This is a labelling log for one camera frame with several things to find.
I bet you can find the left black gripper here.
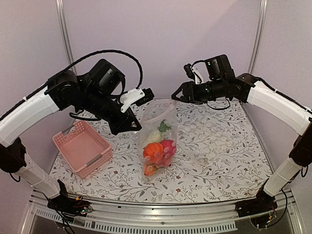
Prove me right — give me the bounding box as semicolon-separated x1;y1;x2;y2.
80;88;142;136

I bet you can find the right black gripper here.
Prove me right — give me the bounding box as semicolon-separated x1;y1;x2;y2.
172;78;226;105

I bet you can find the clear zip top bag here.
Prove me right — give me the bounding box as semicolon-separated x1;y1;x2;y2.
136;99;178;180

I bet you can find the white garlic toy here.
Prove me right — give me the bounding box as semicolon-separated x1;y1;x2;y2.
144;119;171;146

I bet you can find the red apple toy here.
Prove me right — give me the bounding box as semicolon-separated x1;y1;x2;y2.
160;139;176;159

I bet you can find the orange green papaya toy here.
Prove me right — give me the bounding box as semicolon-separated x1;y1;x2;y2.
143;164;158;176

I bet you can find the orange red mango toy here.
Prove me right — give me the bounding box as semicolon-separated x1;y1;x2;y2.
155;158;172;168

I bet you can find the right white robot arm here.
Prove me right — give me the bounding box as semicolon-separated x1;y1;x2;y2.
171;55;312;217

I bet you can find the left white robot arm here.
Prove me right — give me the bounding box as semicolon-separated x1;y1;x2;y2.
0;59;145;215

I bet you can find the pink plastic basket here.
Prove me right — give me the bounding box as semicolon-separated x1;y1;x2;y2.
53;120;113;179

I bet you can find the floral tablecloth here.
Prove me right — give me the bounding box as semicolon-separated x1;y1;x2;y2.
50;100;272;203

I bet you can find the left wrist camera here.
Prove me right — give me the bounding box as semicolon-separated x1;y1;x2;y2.
119;88;155;113

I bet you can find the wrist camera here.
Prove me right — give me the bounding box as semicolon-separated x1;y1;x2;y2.
183;63;203;85
119;88;155;113

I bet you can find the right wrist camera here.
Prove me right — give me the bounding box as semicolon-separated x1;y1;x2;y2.
183;63;203;85

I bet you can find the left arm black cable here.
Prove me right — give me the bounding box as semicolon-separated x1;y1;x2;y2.
65;49;143;91

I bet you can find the front aluminium rail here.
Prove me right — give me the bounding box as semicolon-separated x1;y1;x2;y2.
22;190;305;234

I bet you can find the right aluminium frame post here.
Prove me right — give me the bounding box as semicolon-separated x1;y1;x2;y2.
248;0;268;74

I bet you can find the aluminium frame post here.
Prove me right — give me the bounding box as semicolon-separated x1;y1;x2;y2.
56;0;73;64
248;0;268;74

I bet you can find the left aluminium frame post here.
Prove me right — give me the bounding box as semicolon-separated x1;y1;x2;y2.
56;0;73;64

